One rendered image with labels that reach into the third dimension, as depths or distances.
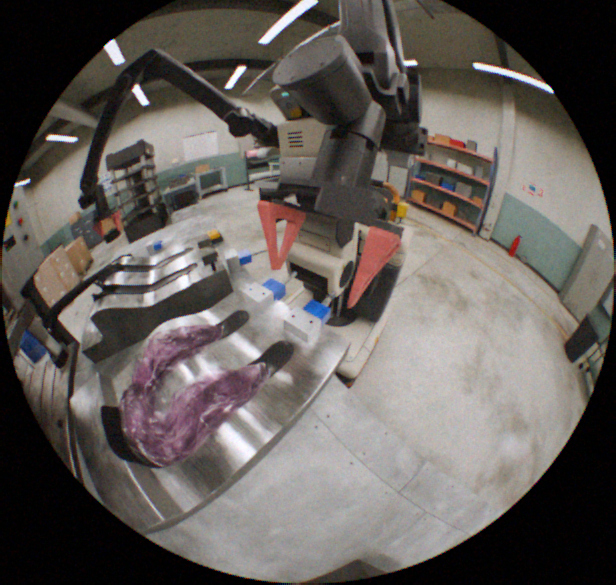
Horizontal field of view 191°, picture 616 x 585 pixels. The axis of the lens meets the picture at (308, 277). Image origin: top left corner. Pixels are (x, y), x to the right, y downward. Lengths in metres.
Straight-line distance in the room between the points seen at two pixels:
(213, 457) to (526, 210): 5.44
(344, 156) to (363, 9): 0.22
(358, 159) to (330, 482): 0.39
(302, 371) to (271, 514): 0.25
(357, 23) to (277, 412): 0.47
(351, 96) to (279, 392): 0.32
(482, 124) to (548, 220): 2.60
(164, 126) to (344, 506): 7.28
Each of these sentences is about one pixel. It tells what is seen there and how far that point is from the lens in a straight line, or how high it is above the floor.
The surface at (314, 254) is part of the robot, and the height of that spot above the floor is 0.80.
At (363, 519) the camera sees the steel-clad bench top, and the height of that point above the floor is 0.80.
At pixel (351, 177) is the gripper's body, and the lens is 0.16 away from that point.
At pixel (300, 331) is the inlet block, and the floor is 0.88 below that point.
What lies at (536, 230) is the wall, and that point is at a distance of 5.41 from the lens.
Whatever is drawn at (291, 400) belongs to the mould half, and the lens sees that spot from 0.26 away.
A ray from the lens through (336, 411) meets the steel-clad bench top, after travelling 0.32.
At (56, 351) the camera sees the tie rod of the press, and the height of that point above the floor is 0.84.
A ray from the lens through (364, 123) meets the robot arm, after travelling 0.19.
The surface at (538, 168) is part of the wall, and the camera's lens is 5.45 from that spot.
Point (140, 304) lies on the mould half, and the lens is 0.47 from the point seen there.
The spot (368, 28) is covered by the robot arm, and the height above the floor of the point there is 1.29.
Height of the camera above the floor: 1.12
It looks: 39 degrees down
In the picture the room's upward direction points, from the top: straight up
